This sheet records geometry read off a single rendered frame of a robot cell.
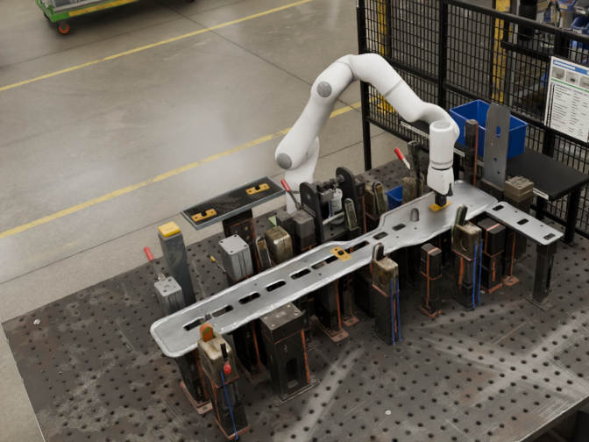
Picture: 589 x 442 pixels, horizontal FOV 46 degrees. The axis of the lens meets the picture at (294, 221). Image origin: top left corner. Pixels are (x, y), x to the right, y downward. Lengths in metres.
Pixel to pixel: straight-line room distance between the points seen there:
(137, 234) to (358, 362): 2.47
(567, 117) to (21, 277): 3.24
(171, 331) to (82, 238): 2.55
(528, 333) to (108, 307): 1.63
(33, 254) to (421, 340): 2.90
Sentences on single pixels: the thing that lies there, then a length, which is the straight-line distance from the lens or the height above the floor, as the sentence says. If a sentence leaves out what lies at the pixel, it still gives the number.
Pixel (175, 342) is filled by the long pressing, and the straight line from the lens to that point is 2.24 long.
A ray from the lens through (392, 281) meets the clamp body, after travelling 2.37.
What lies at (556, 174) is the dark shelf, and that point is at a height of 1.03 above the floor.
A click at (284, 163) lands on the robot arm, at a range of 2.77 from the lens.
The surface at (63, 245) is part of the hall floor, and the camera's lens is 4.76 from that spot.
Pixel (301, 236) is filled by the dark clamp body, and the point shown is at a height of 1.02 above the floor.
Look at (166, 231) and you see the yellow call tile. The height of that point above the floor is 1.16.
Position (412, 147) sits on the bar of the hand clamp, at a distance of 2.71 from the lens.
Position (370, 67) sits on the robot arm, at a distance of 2.50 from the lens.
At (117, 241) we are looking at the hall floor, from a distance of 4.62.
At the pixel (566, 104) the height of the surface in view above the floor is 1.27.
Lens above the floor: 2.49
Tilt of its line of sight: 34 degrees down
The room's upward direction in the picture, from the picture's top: 7 degrees counter-clockwise
